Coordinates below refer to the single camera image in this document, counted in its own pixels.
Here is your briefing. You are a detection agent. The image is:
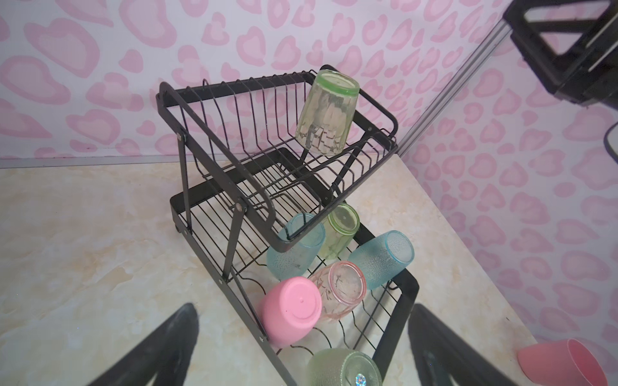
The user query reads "yellow-green clear cup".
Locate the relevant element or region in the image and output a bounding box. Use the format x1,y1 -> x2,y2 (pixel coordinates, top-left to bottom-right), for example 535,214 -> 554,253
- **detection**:
318,203 -> 361,260

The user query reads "yellow-green cup front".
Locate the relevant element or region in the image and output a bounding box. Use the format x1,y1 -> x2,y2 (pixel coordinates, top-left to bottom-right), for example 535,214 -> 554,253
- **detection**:
302,348 -> 382,386

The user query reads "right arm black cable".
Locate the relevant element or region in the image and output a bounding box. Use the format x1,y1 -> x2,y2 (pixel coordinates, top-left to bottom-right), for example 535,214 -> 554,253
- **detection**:
602,120 -> 618,165

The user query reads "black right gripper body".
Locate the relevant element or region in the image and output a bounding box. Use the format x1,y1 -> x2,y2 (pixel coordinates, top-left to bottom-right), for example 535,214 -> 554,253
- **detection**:
554,9 -> 617,109

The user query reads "teal clear cup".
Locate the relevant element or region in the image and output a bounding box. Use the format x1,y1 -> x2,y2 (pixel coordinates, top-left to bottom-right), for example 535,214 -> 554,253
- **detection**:
267,222 -> 326,281
348,230 -> 415,290

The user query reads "opaque pink cup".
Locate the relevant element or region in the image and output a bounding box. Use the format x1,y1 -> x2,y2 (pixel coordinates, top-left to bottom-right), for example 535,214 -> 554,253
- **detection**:
257,277 -> 323,348
517,339 -> 608,386

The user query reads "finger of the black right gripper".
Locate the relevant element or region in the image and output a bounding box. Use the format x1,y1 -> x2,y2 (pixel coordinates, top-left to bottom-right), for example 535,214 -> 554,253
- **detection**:
503,1 -> 617,94

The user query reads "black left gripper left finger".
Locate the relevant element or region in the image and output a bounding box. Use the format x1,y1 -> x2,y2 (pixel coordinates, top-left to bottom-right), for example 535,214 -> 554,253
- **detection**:
91,302 -> 200,385

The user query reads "aluminium corner frame right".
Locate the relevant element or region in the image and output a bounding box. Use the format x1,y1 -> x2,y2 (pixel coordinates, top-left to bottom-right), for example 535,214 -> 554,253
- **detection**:
397,19 -> 511,157

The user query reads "black wire dish rack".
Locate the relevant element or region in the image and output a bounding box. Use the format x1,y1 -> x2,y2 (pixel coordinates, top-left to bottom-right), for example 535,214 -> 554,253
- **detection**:
154,70 -> 419,385

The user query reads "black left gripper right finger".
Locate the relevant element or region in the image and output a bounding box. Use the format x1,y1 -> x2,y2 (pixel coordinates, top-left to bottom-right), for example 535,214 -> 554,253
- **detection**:
408,304 -> 514,385

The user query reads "clear pink plastic cup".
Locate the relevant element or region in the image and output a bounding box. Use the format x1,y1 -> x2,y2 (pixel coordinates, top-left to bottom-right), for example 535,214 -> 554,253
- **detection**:
309,261 -> 367,322

